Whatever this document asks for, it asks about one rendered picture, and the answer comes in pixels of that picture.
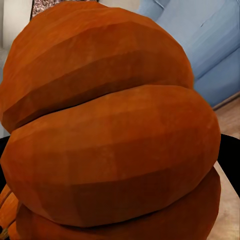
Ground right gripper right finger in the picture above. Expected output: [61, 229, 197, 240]
[217, 133, 240, 197]

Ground pumpkin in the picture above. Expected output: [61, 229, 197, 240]
[0, 1, 221, 240]
[0, 184, 21, 240]

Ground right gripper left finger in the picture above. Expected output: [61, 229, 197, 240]
[0, 135, 10, 193]

